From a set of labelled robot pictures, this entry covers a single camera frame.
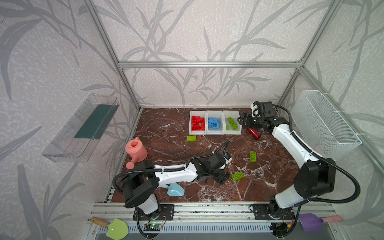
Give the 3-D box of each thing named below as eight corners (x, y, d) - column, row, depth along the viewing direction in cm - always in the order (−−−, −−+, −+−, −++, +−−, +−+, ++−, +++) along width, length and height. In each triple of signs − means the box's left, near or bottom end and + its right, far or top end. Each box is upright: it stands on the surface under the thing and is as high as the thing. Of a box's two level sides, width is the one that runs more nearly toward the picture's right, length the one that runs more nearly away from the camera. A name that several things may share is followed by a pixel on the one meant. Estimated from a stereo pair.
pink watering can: (133, 168, 91) (125, 160, 81) (132, 149, 99) (125, 140, 90) (148, 163, 93) (142, 154, 83) (146, 145, 101) (140, 135, 92)
